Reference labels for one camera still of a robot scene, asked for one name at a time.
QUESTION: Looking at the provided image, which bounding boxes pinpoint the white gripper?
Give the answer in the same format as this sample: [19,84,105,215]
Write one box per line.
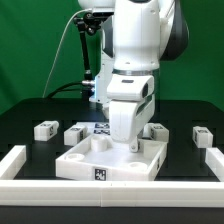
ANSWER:
[107,74,155,153]

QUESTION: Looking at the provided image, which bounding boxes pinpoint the white square tabletop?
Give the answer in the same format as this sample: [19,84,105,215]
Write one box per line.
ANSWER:
[55,134,167,181]

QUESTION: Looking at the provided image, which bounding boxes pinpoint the white camera cable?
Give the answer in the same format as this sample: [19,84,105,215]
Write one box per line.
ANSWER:
[42,8,93,99]

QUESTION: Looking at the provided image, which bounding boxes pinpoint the grey depth camera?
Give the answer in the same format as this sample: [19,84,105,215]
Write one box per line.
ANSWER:
[92,8,114,18]

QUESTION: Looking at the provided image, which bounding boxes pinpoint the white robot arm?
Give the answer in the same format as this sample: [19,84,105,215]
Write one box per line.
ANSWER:
[78,0,189,152]

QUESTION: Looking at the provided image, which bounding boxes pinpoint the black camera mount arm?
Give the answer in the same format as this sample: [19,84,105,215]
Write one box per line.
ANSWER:
[73,12,100,98]

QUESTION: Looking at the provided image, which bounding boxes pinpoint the black base cables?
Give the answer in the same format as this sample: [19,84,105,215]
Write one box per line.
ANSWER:
[46,82,84,99]

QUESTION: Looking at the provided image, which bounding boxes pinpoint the AprilTag marker sheet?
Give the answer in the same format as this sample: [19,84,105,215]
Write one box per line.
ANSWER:
[77,122,110,135]

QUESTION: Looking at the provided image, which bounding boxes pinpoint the white U-shaped obstacle fence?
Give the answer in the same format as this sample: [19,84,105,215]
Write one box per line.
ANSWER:
[0,145,224,208]

